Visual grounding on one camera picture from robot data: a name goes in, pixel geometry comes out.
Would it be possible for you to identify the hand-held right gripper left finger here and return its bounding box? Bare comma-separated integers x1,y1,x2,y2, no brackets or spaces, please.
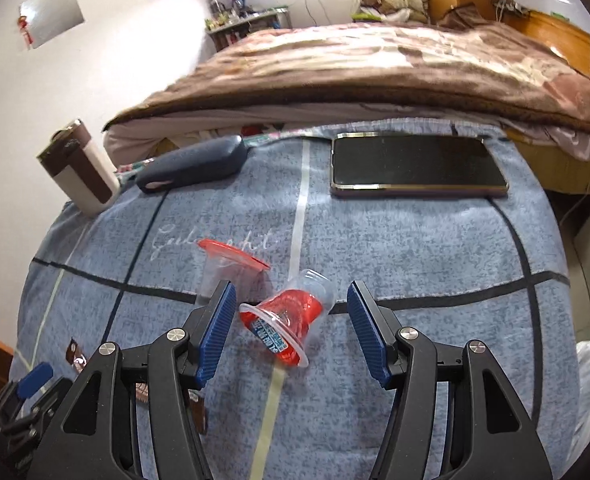
28,280,239,480

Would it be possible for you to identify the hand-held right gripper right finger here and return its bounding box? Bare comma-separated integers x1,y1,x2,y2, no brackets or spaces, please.
346,280,554,480

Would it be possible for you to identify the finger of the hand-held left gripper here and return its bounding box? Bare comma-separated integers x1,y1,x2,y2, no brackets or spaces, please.
16,363,54,401
29,379,74,437

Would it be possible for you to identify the red jelly cup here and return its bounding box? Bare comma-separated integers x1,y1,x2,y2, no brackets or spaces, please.
238,269,336,368

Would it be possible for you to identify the clear cup with red rim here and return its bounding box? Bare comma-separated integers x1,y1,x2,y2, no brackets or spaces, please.
195,238,271,306

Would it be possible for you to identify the black smartphone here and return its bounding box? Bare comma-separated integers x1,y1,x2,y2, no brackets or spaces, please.
330,132,510,198

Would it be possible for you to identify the dark blue glasses case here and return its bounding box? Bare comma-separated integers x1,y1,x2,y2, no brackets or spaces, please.
135,135,248,195

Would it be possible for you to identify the pale bed sheet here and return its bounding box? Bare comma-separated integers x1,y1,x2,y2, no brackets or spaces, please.
105,105,296,161

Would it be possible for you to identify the bed with brown blanket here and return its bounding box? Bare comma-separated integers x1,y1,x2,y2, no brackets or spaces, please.
102,22,590,161

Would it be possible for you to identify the cluttered desk shelf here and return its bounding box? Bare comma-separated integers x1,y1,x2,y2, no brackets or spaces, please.
206,7,291,51

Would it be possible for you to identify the red hanging ornament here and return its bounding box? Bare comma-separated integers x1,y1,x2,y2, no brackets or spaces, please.
18,15,34,51

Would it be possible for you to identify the wooden bed footboard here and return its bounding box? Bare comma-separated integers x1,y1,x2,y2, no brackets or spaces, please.
505,10,590,196

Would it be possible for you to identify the white mug with brown handle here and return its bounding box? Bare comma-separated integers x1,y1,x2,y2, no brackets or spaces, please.
36,119,122,218

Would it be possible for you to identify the power strip with cables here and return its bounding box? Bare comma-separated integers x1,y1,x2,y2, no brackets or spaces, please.
492,0,528,16

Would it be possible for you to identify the white wall sheet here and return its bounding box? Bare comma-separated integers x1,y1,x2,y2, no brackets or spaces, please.
19,0,85,51

